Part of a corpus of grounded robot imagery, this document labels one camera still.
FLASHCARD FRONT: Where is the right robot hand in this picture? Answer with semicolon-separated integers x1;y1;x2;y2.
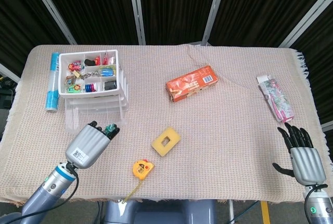
272;122;327;185

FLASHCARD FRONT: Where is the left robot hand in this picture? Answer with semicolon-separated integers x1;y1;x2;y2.
64;120;121;169

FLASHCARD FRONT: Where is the clear plastic drawer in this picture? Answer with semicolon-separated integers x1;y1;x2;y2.
64;100;128;133

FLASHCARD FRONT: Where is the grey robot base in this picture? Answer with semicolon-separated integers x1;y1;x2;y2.
104;199;218;224

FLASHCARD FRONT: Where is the orange cardboard box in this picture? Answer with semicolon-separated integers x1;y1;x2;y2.
165;64;219;103

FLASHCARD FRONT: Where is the stack of coloured discs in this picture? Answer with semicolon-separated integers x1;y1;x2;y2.
84;82;99;93

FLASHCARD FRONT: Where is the yellow tape measure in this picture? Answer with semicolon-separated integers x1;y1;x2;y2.
122;159;155;204

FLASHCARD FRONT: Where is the blue plastic wrap roll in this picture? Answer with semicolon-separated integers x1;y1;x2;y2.
44;51;61;112

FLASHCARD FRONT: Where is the yellow sponge with hole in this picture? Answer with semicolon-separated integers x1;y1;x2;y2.
151;126;182;157

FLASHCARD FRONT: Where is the floral tissue packet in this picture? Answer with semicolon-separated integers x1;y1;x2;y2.
256;74;296;123

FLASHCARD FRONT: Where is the blue clips packet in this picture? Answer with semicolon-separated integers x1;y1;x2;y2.
100;64;116;77

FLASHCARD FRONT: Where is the beige woven tablecloth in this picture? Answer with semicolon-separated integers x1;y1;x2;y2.
0;43;333;205

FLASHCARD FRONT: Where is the red wrapped packet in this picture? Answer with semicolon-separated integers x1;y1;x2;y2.
102;51;115;65

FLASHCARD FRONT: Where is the dark pleated curtain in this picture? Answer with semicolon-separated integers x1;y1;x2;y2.
0;0;333;131

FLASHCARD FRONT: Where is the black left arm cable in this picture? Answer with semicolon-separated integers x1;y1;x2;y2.
15;163;80;222

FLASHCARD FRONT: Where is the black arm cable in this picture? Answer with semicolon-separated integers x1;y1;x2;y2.
15;163;80;222
304;182;328;224

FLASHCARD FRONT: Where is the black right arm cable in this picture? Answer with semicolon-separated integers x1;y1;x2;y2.
304;182;328;224

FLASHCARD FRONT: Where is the metal keychain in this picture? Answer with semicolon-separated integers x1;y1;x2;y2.
80;70;102;79

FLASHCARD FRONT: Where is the white compartment organizer box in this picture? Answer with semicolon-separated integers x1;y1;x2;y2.
57;49;130;112

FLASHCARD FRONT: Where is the white frame bar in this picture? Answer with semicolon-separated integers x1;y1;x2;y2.
0;62;21;84

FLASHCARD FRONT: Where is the white screen frame post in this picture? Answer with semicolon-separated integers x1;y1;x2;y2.
278;0;333;48
25;0;78;45
201;0;229;46
127;0;146;45

